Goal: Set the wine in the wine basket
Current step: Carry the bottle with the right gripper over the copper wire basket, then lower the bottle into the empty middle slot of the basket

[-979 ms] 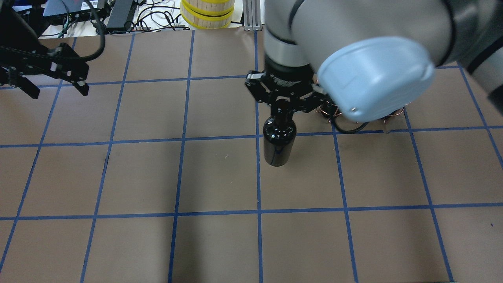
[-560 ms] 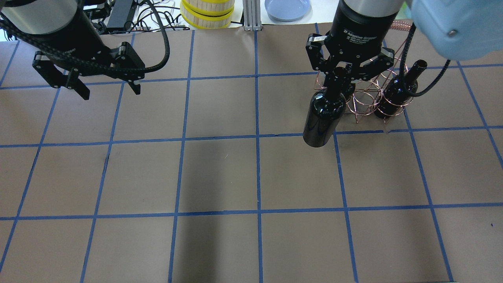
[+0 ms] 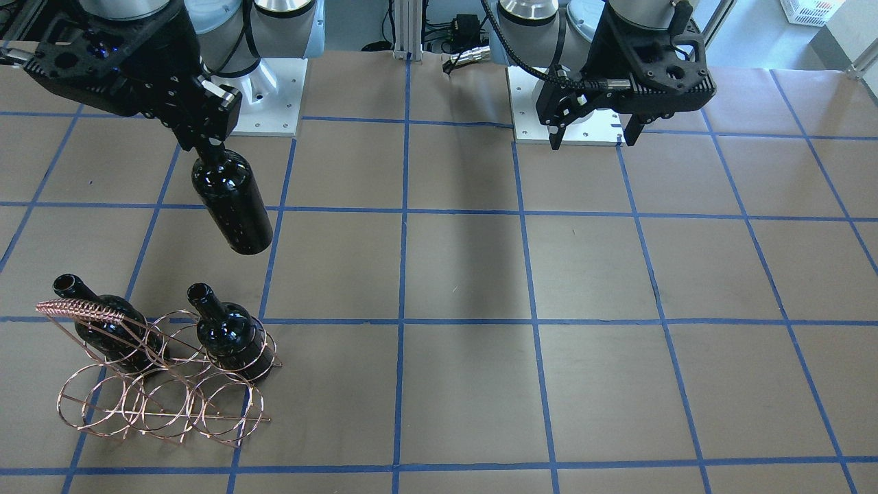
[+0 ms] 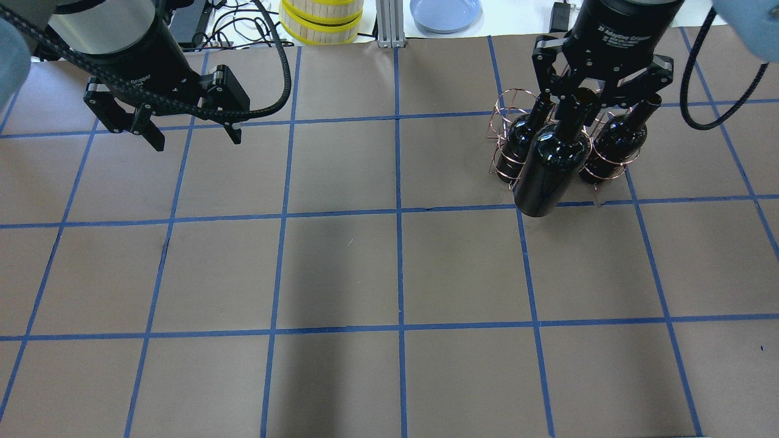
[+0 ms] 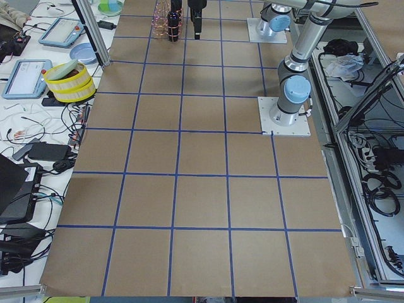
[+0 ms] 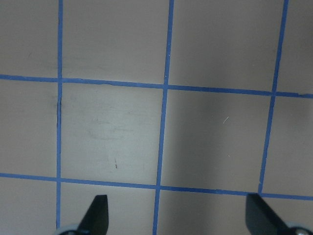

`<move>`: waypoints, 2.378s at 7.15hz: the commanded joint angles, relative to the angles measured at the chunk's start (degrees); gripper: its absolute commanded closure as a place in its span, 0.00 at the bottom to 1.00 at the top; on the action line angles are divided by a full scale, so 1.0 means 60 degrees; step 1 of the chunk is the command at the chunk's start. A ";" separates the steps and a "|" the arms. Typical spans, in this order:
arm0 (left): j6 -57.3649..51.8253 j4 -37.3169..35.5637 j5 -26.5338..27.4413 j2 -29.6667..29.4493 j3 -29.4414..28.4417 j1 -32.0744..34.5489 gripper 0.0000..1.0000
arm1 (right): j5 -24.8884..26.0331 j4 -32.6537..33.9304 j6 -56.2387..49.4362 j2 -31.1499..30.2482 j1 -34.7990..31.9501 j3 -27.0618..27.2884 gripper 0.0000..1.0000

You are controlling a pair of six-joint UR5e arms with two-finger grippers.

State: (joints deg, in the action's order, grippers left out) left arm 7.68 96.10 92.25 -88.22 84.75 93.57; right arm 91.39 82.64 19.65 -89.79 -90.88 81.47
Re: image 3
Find aluminium frame post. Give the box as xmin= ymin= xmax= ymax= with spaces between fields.
xmin=391 ymin=0 xmax=424 ymax=63

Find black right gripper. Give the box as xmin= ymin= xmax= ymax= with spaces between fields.
xmin=24 ymin=1 xmax=242 ymax=149

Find copper wire wine basket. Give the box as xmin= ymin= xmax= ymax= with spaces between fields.
xmin=36 ymin=299 xmax=272 ymax=448

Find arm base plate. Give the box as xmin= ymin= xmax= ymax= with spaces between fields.
xmin=507 ymin=66 xmax=624 ymax=146
xmin=211 ymin=58 xmax=309 ymax=138

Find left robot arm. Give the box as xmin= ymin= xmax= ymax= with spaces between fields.
xmin=482 ymin=1 xmax=716 ymax=150

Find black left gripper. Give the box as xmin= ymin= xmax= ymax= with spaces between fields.
xmin=532 ymin=7 xmax=716 ymax=151

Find dark wine bottle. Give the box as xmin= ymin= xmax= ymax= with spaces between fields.
xmin=186 ymin=283 xmax=275 ymax=384
xmin=191 ymin=143 xmax=274 ymax=255

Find dark wine bottle in basket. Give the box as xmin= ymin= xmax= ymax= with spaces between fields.
xmin=186 ymin=283 xmax=275 ymax=384

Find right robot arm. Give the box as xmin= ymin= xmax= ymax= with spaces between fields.
xmin=2 ymin=1 xmax=325 ymax=150

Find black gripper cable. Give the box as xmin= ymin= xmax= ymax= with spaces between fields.
xmin=480 ymin=0 xmax=591 ymax=90

